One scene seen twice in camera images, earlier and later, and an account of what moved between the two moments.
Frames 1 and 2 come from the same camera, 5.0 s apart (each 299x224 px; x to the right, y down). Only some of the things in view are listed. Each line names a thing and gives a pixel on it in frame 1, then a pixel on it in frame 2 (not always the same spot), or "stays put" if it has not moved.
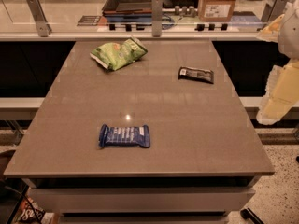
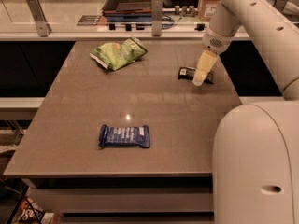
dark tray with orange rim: (130, 1) stays put
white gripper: (290, 36) -> (215, 44)
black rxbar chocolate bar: (190, 74) stays put
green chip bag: (113, 55) stays put
